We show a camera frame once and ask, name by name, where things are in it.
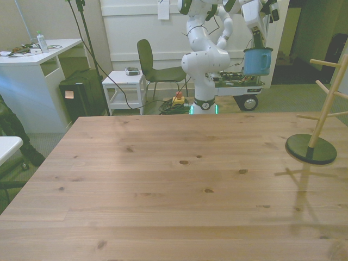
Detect person leg dark trousers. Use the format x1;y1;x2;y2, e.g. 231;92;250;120
0;94;46;167

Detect black chair base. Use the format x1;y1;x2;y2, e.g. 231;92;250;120
0;160;29;209

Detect wheeled mobile robot cart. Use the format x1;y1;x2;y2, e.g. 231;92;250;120
206;69;266;112

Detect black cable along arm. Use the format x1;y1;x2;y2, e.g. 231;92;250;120
181;15;221;38

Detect tools and wires clutter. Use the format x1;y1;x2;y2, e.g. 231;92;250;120
0;42;31;58

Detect black tripod cable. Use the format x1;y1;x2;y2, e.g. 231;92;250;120
67;0;191;111

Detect black tripod stand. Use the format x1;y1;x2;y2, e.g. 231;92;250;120
65;0;111;116

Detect white side table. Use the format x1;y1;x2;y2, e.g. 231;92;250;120
102;70;146;116

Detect clear plastic bottle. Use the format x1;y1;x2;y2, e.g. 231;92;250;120
36;30;50;54

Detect dark plywood chair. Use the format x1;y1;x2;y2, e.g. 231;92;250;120
136;39;189;100

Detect white desk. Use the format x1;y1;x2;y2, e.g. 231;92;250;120
0;38;90;134

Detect blue enamel mug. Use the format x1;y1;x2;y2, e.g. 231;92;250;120
243;46;274;77

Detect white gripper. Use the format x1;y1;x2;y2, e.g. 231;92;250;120
241;0;267;51

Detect black computer case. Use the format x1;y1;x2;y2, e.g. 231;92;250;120
58;71;107;123

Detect black bag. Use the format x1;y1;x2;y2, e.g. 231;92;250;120
325;33;348;85

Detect white paper sheet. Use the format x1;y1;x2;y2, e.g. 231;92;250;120
157;0;170;20

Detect wooden mug tree black base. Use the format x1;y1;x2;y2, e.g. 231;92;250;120
284;53;348;165

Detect white rounded tabletop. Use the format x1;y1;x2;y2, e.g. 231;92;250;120
0;135;24;166

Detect coiled dark floor cables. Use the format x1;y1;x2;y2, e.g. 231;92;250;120
159;99;191;115

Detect yellow red emergency stop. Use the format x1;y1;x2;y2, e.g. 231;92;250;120
172;91;186;107

